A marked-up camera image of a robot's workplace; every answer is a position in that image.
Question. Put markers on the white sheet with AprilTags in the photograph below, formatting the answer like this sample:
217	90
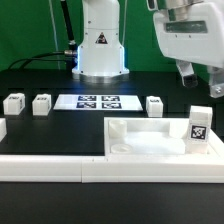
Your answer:
98	102

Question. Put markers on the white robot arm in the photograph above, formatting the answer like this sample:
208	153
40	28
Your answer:
101	57

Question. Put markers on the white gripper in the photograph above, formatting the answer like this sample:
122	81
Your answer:
193	31

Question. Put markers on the white U-shaped obstacle fence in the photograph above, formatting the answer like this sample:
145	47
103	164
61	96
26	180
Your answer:
112	168

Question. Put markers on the white square table top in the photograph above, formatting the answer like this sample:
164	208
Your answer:
153	136

